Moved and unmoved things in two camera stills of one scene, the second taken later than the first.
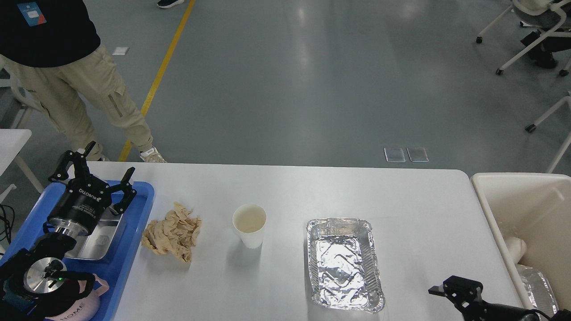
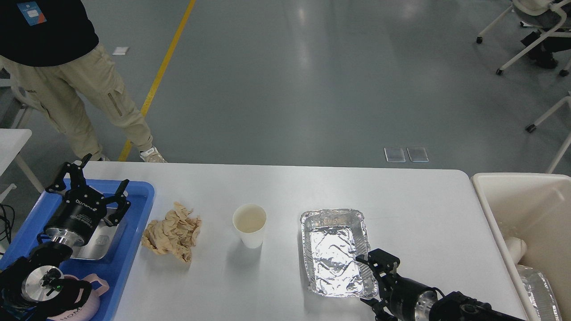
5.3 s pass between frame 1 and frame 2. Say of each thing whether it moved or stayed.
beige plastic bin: stayed
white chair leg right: stayed
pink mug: stayed
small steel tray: stayed
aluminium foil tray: moved
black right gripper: moved
